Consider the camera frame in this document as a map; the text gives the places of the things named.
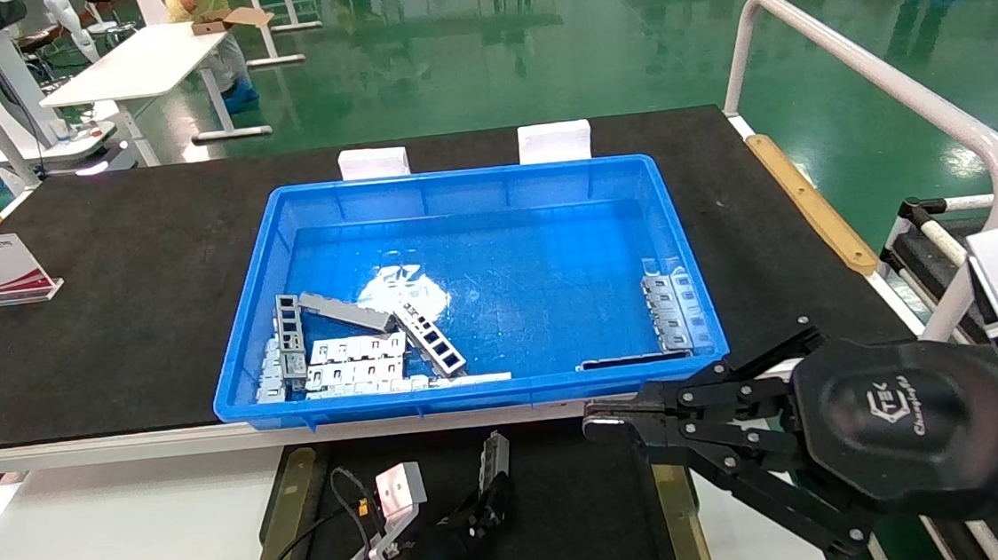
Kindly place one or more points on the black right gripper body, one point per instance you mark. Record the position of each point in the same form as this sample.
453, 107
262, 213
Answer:
902, 426

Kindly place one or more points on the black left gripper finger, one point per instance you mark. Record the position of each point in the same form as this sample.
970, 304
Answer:
504, 498
479, 515

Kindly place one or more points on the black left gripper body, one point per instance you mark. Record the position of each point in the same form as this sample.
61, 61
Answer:
454, 555

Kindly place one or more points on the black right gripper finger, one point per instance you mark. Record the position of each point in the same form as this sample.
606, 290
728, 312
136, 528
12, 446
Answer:
704, 397
765, 490

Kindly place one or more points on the silver slotted metal channel part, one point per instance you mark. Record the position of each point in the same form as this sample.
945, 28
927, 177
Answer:
496, 463

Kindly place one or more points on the dark thin metal bar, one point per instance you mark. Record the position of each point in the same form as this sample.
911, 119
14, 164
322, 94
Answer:
630, 360

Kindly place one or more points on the long thin white metal strip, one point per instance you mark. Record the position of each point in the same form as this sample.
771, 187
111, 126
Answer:
453, 381

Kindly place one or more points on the black cart with white rods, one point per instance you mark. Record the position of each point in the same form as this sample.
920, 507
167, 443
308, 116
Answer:
925, 260

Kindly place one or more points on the white perforated metal plate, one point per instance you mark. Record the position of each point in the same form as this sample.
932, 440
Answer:
355, 374
357, 348

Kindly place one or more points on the long wooden edge strip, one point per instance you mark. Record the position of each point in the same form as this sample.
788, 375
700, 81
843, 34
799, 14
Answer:
809, 202

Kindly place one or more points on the blue plastic bin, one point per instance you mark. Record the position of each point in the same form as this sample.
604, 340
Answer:
532, 251

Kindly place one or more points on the plain gray metal bar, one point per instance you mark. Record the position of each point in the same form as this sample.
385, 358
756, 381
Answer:
346, 311

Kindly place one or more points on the white foam block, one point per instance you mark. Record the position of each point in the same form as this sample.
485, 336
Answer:
374, 162
554, 142

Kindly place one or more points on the large white tube railing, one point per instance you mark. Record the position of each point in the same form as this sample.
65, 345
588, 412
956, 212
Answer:
884, 80

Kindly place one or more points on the open cardboard box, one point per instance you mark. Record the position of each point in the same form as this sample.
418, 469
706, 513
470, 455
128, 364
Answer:
220, 20

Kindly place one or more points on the white desk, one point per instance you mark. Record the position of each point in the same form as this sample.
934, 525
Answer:
143, 63

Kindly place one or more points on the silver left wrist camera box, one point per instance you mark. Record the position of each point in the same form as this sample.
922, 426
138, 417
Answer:
400, 488

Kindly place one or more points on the ribbed silver metal bracket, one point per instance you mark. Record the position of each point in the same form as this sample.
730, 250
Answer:
675, 311

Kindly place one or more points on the metal frame with square windows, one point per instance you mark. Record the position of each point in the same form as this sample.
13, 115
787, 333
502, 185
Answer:
432, 339

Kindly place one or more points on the small white metal bracket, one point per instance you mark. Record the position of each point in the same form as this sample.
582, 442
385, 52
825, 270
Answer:
270, 374

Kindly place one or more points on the gray windowed metal frame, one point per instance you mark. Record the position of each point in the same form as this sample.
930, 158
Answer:
290, 319

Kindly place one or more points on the white table frame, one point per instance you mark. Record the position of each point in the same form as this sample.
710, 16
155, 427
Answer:
271, 40

